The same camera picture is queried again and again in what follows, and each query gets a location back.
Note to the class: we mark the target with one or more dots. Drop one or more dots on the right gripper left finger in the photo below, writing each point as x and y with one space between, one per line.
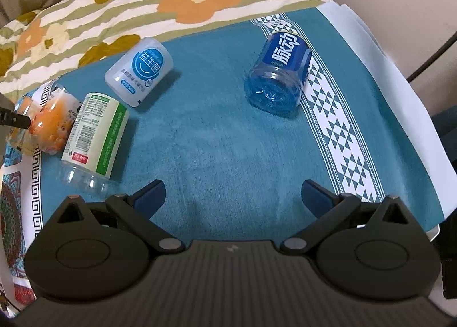
134 211

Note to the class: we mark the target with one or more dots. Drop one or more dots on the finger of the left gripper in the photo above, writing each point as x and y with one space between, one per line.
12 119

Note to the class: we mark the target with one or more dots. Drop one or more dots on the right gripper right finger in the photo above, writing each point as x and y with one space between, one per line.
331 212

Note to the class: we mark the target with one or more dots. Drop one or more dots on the clear orange-label vitamin water cup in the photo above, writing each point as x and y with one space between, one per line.
29 105

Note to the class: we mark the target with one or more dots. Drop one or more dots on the orange fruit-print plastic cup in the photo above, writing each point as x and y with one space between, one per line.
51 126

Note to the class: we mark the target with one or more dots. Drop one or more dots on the green-label clear plastic cup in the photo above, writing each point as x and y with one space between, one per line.
92 146

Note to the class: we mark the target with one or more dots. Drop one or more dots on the white blue-logo plastic cup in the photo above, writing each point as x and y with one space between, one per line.
139 70

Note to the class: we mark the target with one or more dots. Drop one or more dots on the white tray board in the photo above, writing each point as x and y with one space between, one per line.
433 233

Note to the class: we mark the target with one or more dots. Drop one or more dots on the floral striped quilt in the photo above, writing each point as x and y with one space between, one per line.
45 44

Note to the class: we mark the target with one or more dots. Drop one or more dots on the teal patterned cloth mat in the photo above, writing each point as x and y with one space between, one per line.
234 172

